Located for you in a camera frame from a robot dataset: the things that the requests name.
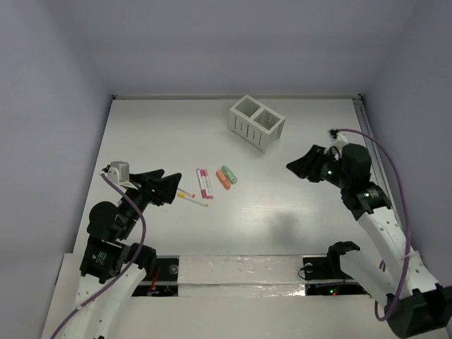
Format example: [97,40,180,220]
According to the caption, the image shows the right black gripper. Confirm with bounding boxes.
[285,144,350,189]

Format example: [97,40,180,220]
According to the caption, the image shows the yellow-capped white marker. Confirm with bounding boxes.
[177,192,209,208]

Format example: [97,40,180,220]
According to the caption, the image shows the orange highlighter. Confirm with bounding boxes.
[216,169,231,190]

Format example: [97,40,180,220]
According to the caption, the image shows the green highlighter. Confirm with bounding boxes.
[221,165,237,184]

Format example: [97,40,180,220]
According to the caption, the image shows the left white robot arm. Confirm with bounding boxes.
[62,162,182,338]

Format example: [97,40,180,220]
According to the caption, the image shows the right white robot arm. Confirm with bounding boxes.
[286,143,451,338]

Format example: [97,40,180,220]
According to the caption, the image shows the white two-compartment organizer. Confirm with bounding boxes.
[229,95,285,153]

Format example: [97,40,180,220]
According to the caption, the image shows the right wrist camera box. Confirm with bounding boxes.
[325,129,349,159]

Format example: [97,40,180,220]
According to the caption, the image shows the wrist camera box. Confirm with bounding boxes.
[105,161,129,185]
[325,129,349,159]

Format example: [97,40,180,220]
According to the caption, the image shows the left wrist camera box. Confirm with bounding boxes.
[105,161,129,185]

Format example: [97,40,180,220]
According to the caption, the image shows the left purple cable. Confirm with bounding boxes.
[49,171,148,339]

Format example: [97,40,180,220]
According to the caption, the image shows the aluminium rail right edge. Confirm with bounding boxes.
[352,95,405,232]

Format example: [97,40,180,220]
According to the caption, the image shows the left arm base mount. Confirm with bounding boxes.
[132,256,179,297]

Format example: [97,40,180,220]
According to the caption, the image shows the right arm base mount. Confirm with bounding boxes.
[297,241,367,296]

